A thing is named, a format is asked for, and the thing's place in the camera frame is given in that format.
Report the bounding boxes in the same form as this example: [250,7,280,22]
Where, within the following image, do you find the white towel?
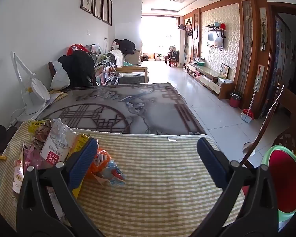
[109,49,125,67]

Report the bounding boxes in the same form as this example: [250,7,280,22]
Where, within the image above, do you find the framed patchwork picture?
[219,63,230,79]

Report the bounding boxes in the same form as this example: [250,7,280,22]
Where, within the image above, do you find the wooden dining chair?
[165,52,179,68]

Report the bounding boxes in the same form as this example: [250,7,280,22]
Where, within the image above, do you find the brown paper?
[31,125,52,151]

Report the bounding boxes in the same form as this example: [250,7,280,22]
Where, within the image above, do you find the patterned table cover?
[36,83,208,136]

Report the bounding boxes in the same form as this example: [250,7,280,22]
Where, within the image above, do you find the diamond wall ornament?
[184,18,193,37]

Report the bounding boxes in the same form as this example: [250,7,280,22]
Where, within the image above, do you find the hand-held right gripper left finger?
[16,138,104,237]

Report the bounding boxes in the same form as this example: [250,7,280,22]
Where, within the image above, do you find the wooden television cabinet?
[187,63,236,100]

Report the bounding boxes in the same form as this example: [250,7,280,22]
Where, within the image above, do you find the clear plastic bottle red label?
[41,118,78,166]

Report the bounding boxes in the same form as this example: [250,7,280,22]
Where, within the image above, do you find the red blue dustpan set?
[241,78,259,123]

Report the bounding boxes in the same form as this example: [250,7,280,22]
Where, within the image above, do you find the red white wall calendar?
[253,64,265,90]

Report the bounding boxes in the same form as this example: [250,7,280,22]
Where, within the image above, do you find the white plastic bag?
[51,60,71,90]

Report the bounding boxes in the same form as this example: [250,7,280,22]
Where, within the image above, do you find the pink plastic packet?
[22,144,43,171]

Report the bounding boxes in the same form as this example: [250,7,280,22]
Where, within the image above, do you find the red bag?
[67,44,90,56]

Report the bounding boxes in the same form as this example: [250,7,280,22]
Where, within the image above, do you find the yellow plastic packet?
[27,119,52,135]

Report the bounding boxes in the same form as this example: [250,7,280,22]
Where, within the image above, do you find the wooden sofa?
[106,50,150,84]

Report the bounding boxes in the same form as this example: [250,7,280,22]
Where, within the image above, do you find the wall television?
[207,31,224,48]

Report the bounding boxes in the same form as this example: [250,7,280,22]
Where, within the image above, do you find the white desk fan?
[11,52,51,115]

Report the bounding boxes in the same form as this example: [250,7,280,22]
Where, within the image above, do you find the stack of papers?
[33,90,68,120]

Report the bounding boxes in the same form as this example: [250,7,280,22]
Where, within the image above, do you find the yellow cardboard box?
[65,133,90,199]

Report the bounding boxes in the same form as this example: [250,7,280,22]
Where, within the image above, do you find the wall shelf with items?
[205,23,226,32]

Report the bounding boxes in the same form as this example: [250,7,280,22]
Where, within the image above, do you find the black jacket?
[58,50,95,87]

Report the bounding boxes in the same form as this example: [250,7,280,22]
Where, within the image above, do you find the colourful wall posters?
[260,15,293,119]

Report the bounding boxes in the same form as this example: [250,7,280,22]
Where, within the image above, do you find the red bin green rim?
[260,145,296,224]

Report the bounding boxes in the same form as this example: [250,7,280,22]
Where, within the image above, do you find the white snack packet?
[12,159,27,194]

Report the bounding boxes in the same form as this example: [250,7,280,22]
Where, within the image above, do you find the magazine rack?
[94,43,119,86]

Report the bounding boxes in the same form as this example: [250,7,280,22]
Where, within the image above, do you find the orange snack wrapper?
[85,148,126,187]

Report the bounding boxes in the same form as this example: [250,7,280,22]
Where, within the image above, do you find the black clothing pile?
[117,39,137,55]

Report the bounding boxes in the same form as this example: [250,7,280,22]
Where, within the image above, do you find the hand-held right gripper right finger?
[189,137,280,237]

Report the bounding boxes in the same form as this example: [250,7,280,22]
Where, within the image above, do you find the small red waste bin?
[230,92,242,108]

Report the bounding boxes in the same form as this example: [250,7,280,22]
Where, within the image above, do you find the beaded metal rod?
[238,84,285,169]

